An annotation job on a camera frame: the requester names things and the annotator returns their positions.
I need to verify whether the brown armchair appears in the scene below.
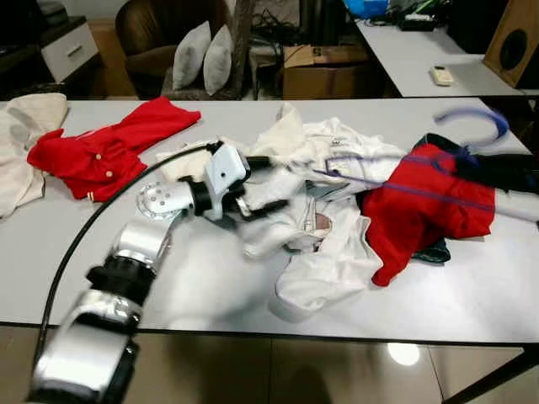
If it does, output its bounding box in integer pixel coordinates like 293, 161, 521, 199
115, 0, 232, 100

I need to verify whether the cream garment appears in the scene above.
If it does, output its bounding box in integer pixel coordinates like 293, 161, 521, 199
0, 93, 68, 220

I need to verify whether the black metal table leg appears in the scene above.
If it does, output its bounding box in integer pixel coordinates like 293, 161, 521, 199
442, 345, 539, 404

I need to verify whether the wooden loudspeaker box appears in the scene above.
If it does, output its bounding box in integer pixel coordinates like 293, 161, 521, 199
484, 0, 539, 89

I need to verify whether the white remote control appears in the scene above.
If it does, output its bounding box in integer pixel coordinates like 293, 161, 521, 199
430, 66, 456, 87

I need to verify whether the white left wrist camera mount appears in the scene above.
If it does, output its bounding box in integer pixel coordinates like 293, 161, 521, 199
206, 141, 250, 221

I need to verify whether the white drawer unit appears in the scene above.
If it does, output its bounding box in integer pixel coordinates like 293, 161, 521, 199
38, 19, 100, 83

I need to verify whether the blue plastic tub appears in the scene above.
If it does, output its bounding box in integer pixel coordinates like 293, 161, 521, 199
344, 0, 390, 19

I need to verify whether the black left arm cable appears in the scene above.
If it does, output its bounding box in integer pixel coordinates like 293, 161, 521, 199
34, 141, 221, 371

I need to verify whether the red polo shirt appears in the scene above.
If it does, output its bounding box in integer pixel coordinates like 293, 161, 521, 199
27, 97, 203, 203

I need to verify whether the open brown cardboard box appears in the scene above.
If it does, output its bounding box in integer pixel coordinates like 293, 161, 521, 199
282, 44, 376, 100

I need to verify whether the white printed garment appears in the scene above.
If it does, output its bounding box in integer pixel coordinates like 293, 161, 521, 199
274, 168, 384, 316

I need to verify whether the black electronic device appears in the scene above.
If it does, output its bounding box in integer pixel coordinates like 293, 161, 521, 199
396, 13, 439, 33

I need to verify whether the white office table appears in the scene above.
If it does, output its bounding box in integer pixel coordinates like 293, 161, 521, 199
355, 19, 539, 98

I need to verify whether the purple plastic hanger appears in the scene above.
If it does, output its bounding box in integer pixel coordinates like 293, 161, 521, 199
313, 105, 539, 224

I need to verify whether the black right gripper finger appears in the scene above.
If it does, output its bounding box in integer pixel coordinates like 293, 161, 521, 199
472, 173, 539, 194
459, 153, 539, 174

